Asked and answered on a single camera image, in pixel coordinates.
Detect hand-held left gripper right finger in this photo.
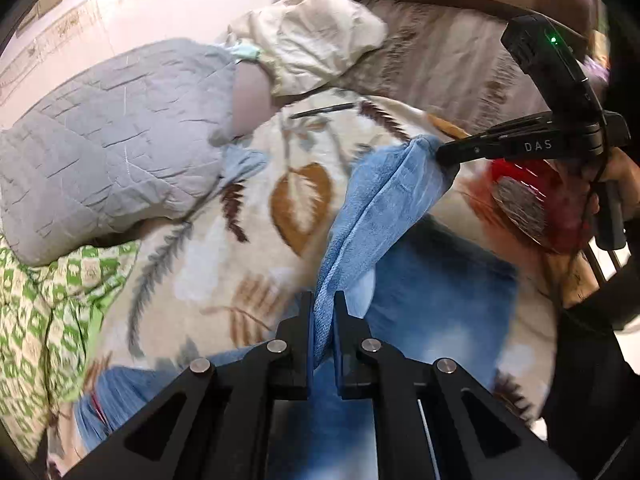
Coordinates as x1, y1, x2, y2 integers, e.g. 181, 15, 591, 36
332, 290, 581, 480

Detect cream pillow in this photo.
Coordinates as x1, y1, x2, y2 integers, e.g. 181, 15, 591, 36
220, 0, 388, 98

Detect grey quilted pillow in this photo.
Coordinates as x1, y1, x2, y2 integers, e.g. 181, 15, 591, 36
0, 39, 275, 267

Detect brown striped bedcover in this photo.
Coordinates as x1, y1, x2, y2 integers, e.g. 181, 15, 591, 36
330, 0, 591, 126

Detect blue denim pants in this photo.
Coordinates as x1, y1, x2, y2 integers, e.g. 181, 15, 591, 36
75, 135, 521, 480

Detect green patterned cloth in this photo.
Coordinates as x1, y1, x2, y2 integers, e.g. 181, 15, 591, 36
0, 240, 143, 461

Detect person's dark clothing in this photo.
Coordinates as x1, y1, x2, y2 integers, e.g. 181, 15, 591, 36
542, 240, 640, 461

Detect person's right hand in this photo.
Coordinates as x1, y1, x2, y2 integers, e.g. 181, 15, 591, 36
582, 149, 640, 233

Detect leaf-printed cream blanket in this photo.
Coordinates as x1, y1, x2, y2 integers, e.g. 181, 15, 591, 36
45, 87, 566, 480

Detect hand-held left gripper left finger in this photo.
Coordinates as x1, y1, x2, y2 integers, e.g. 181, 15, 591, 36
65, 290, 316, 480

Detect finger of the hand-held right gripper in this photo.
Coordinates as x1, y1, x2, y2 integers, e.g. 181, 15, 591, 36
436, 132, 516, 167
472, 111, 597, 138

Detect light teal cloth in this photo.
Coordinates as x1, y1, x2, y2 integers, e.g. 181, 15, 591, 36
231, 41, 264, 65

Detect pale blue cloth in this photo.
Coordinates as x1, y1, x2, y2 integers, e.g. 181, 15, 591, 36
220, 147, 269, 187

